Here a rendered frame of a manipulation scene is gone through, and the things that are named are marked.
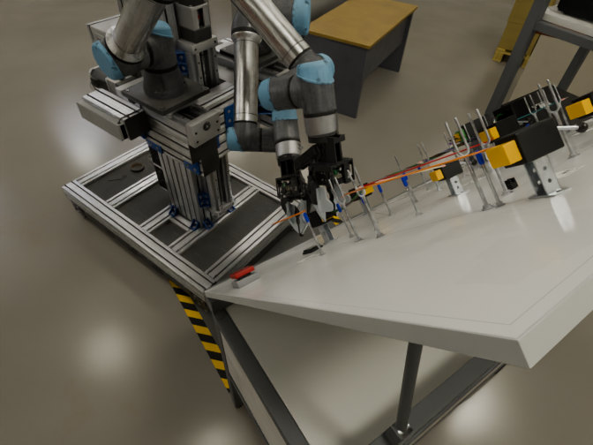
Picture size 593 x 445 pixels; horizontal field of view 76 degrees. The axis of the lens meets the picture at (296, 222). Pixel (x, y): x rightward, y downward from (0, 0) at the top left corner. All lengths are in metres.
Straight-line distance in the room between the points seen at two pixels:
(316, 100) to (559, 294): 0.65
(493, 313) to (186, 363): 1.86
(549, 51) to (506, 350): 3.63
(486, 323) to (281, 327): 0.95
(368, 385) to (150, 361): 1.26
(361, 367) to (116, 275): 1.68
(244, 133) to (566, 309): 1.04
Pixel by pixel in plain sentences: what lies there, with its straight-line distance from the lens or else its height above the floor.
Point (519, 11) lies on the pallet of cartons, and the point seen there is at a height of 0.55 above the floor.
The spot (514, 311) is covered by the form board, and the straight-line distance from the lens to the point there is 0.28.
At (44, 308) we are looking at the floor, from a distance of 2.49.
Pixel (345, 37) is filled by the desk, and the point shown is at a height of 0.66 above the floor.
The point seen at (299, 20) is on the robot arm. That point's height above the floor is 1.44.
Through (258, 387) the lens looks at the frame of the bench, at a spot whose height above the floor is 0.80.
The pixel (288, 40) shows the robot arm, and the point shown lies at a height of 1.48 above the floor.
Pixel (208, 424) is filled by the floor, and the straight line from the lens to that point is 1.94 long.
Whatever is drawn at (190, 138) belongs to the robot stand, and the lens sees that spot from 1.43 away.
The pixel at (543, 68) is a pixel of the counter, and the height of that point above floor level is 0.57.
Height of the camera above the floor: 1.84
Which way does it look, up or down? 46 degrees down
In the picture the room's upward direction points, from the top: 3 degrees clockwise
